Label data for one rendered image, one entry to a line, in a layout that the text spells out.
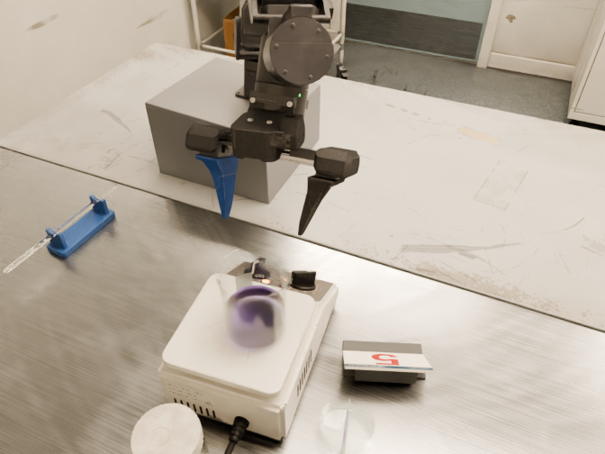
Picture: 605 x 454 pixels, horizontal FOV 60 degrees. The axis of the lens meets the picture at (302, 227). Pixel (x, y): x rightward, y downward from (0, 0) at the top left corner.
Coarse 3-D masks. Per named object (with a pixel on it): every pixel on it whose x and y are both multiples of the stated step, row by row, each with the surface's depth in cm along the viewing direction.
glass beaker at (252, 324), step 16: (224, 256) 47; (240, 256) 48; (256, 256) 49; (272, 256) 48; (224, 272) 48; (240, 272) 50; (256, 272) 50; (272, 272) 49; (288, 272) 46; (224, 288) 49; (272, 288) 51; (224, 304) 46; (240, 304) 45; (256, 304) 44; (272, 304) 45; (224, 320) 49; (240, 320) 46; (256, 320) 46; (272, 320) 47; (240, 336) 48; (256, 336) 47; (272, 336) 48
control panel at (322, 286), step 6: (318, 282) 63; (324, 282) 63; (330, 282) 63; (288, 288) 59; (294, 288) 59; (318, 288) 61; (324, 288) 61; (306, 294) 58; (312, 294) 59; (318, 294) 59; (324, 294) 59; (318, 300) 57
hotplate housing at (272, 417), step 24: (336, 288) 63; (312, 336) 53; (312, 360) 56; (168, 384) 50; (192, 384) 49; (216, 384) 49; (288, 384) 49; (192, 408) 52; (216, 408) 50; (240, 408) 49; (264, 408) 47; (288, 408) 49; (240, 432) 49; (264, 432) 51
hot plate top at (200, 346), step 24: (216, 288) 55; (192, 312) 53; (216, 312) 53; (288, 312) 53; (312, 312) 53; (192, 336) 51; (216, 336) 51; (288, 336) 51; (168, 360) 48; (192, 360) 48; (216, 360) 48; (240, 360) 48; (264, 360) 48; (288, 360) 48; (240, 384) 47; (264, 384) 47
